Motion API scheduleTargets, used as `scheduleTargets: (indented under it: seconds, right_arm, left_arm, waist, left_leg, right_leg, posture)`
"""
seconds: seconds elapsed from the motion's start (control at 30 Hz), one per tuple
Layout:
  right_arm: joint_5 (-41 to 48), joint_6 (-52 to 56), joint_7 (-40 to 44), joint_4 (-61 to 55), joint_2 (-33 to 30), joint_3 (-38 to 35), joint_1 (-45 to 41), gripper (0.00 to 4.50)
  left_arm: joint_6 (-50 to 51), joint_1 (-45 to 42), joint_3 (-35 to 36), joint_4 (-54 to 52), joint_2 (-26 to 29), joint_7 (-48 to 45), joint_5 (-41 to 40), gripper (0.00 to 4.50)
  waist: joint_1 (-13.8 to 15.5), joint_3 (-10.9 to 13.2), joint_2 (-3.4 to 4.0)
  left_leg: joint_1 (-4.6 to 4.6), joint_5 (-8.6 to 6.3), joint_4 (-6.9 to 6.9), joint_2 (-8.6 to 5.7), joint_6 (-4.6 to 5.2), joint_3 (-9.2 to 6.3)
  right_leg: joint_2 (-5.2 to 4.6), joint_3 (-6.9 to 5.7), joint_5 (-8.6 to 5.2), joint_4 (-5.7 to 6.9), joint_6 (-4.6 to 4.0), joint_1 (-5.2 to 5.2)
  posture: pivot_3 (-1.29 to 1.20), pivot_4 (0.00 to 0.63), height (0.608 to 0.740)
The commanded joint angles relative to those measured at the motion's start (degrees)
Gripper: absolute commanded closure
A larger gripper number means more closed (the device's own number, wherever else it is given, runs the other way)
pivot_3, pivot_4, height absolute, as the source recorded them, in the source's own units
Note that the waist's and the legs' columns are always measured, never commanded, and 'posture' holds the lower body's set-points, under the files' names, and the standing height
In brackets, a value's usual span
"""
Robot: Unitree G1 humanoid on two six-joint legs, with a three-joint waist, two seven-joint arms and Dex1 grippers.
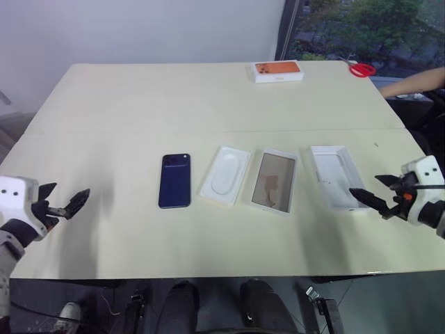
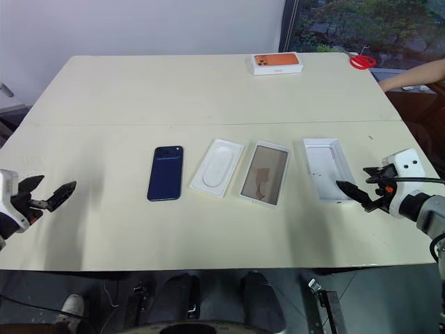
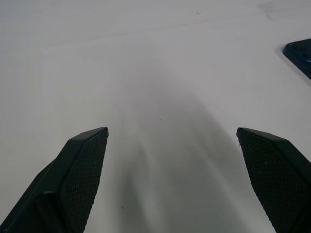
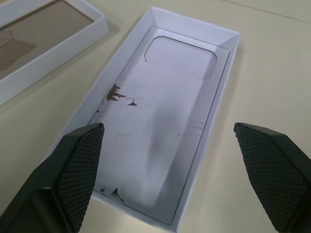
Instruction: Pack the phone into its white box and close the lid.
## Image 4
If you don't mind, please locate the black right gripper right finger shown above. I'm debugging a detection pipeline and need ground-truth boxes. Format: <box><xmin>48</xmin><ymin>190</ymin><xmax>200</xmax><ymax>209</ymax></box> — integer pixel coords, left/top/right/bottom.
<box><xmin>233</xmin><ymin>122</ymin><xmax>311</xmax><ymax>233</ymax></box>

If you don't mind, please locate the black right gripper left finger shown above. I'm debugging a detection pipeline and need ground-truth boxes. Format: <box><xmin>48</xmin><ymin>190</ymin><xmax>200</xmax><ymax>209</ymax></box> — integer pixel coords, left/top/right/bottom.
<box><xmin>0</xmin><ymin>122</ymin><xmax>105</xmax><ymax>233</ymax></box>

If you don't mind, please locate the white iPhone box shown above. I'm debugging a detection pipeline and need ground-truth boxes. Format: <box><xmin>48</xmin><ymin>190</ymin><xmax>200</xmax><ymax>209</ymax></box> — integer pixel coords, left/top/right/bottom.
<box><xmin>0</xmin><ymin>0</ymin><xmax>109</xmax><ymax>107</ymax></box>

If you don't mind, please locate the white phone box base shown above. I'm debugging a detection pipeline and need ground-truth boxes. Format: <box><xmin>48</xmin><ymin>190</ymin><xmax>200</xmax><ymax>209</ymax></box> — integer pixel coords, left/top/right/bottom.
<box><xmin>63</xmin><ymin>6</ymin><xmax>242</xmax><ymax>231</ymax></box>

